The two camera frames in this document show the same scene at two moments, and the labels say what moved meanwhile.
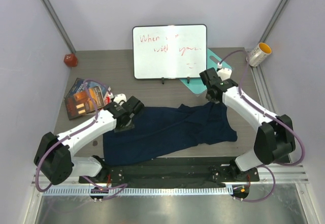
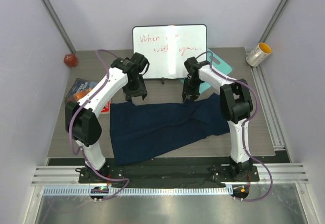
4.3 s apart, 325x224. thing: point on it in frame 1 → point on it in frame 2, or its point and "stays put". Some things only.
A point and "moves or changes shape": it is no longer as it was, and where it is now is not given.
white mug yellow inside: x=258 y=54 stays put
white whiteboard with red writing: x=169 y=51 stays put
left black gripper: x=120 y=128 → x=141 y=91
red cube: x=70 y=60 stays put
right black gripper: x=217 y=100 → x=194 y=94
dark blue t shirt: x=160 y=130 moves or changes shape
